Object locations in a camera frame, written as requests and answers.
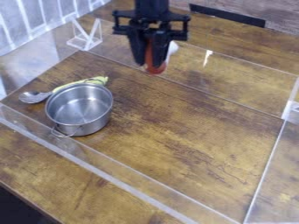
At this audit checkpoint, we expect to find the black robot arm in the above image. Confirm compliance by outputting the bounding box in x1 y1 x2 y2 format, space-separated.
112 0 191 69

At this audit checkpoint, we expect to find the clear acrylic triangular stand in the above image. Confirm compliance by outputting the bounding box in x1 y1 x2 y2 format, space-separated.
66 18 102 51

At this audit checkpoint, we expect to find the red plush mushroom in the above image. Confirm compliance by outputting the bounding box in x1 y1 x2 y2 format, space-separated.
144 40 179 75

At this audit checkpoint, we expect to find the spoon with yellow-green handle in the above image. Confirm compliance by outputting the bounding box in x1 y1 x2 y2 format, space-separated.
18 76 108 104

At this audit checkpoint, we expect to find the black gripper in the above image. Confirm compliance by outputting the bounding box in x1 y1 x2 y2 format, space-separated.
112 10 191 67

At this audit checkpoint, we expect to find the black bar in background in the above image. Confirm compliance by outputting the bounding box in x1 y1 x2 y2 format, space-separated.
189 3 267 28

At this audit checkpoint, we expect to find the silver metal pot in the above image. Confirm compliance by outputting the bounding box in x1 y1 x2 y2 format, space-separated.
44 83 113 137

